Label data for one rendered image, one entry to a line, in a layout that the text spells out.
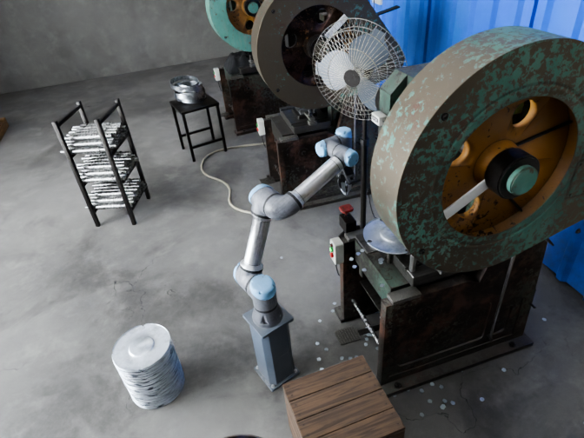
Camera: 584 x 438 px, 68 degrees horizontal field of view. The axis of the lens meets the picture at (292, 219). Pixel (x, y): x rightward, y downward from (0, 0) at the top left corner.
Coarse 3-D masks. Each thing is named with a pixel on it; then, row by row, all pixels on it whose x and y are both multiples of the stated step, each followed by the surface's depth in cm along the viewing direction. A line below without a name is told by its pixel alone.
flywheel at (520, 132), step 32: (544, 96) 137; (480, 128) 136; (512, 128) 140; (544, 128) 144; (576, 128) 146; (480, 160) 142; (512, 160) 133; (544, 160) 153; (448, 192) 147; (480, 192) 144; (512, 192) 137; (544, 192) 159; (480, 224) 161; (512, 224) 162
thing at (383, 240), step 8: (368, 224) 214; (376, 224) 214; (384, 224) 213; (368, 232) 209; (376, 232) 209; (384, 232) 207; (376, 240) 204; (384, 240) 204; (392, 240) 202; (376, 248) 200; (384, 248) 199; (392, 248) 199; (400, 248) 198
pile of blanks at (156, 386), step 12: (168, 360) 220; (120, 372) 214; (132, 372) 211; (144, 372) 211; (156, 372) 215; (168, 372) 221; (180, 372) 235; (132, 384) 217; (144, 384) 216; (156, 384) 219; (168, 384) 225; (180, 384) 235; (132, 396) 228; (144, 396) 222; (156, 396) 224; (168, 396) 228
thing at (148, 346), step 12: (156, 324) 232; (132, 336) 227; (144, 336) 225; (156, 336) 225; (168, 336) 225; (120, 348) 221; (132, 348) 220; (144, 348) 219; (156, 348) 219; (168, 348) 219; (120, 360) 215; (132, 360) 215; (144, 360) 214; (156, 360) 213
